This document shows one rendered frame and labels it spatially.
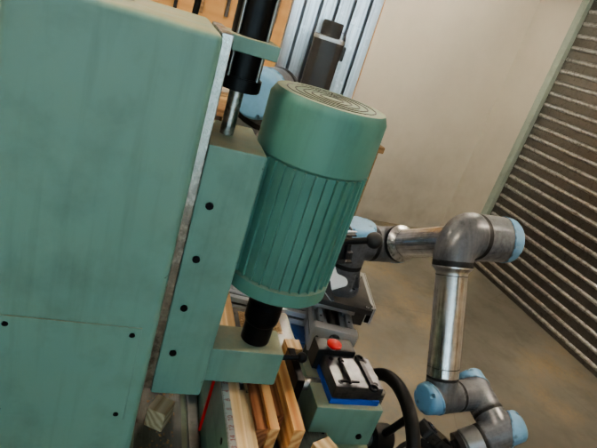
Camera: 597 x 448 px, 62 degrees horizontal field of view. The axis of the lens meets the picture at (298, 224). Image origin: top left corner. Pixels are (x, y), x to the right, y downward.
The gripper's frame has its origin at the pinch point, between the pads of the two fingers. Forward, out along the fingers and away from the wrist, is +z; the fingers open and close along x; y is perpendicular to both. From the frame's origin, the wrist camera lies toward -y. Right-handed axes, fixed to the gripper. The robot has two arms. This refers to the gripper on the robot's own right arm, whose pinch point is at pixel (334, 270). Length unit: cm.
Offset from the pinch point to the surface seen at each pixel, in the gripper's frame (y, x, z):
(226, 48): -26, -43, 20
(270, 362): -15.1, 8.9, 15.7
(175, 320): -31.4, -3.4, 19.3
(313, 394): -6.6, 16.3, 16.4
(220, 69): -27, -40, 20
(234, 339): -21.3, 5.9, 12.7
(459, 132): 231, 50, -330
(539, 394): 180, 146, -99
